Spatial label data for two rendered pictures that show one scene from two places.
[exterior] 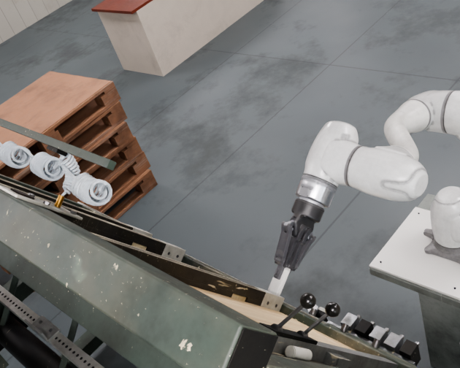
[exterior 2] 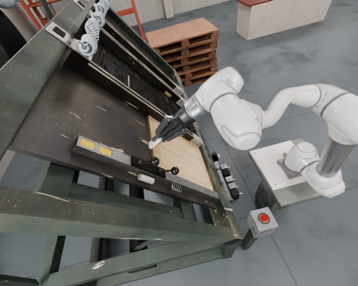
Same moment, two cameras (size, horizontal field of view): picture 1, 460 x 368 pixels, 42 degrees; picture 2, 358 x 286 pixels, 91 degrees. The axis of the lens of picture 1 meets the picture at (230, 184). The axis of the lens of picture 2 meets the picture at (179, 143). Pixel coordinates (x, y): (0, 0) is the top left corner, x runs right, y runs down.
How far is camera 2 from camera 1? 0.92 m
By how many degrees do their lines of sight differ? 29
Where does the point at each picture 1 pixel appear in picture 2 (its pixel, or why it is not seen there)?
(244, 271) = not seen: hidden behind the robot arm
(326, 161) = (205, 92)
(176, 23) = (265, 18)
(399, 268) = (260, 160)
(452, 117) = (332, 109)
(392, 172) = (232, 123)
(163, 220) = not seen: hidden behind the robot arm
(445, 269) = (278, 173)
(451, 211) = (299, 154)
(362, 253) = (264, 142)
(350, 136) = (232, 83)
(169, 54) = (254, 32)
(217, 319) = not seen: outside the picture
